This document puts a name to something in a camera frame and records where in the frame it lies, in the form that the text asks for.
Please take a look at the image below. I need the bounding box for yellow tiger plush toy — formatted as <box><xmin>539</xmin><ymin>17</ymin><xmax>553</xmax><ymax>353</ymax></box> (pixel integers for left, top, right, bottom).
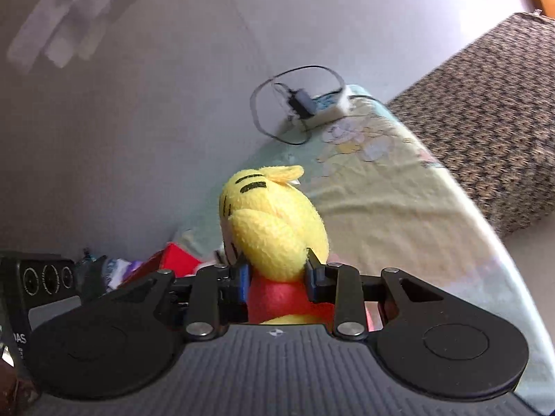
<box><xmin>218</xmin><ymin>165</ymin><xmax>334</xmax><ymax>326</ymax></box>

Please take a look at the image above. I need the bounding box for red cardboard box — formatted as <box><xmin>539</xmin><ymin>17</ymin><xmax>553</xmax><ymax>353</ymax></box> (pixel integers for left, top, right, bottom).
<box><xmin>121</xmin><ymin>242</ymin><xmax>202</xmax><ymax>285</ymax></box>

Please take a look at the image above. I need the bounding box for dark green bag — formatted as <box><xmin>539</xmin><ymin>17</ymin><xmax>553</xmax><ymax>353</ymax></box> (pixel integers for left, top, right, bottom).
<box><xmin>74</xmin><ymin>249</ymin><xmax>107</xmax><ymax>302</ymax></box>

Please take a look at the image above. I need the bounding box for purple tissue pack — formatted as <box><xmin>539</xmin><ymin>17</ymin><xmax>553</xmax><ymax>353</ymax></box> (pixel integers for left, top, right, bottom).
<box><xmin>102</xmin><ymin>258</ymin><xmax>142</xmax><ymax>291</ymax></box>

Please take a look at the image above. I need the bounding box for green cartoon bed sheet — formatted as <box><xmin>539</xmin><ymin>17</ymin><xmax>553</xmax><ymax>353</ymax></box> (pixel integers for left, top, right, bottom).
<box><xmin>177</xmin><ymin>84</ymin><xmax>555</xmax><ymax>413</ymax></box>

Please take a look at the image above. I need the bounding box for white power strip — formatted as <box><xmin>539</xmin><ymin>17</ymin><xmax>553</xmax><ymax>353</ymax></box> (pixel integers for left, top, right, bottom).
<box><xmin>295</xmin><ymin>87</ymin><xmax>352</xmax><ymax>131</ymax></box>

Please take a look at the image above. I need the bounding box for black charger plug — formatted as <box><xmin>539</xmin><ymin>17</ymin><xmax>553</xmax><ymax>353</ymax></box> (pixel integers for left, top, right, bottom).
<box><xmin>287</xmin><ymin>88</ymin><xmax>317</xmax><ymax>120</ymax></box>

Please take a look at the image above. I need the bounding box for brown patterned blanket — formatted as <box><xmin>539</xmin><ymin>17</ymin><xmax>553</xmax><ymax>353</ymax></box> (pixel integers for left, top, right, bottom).
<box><xmin>387</xmin><ymin>12</ymin><xmax>554</xmax><ymax>237</ymax></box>

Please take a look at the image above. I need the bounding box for black charger cable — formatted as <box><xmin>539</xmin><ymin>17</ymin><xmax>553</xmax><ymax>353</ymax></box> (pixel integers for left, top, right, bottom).
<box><xmin>249</xmin><ymin>64</ymin><xmax>392</xmax><ymax>147</ymax></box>

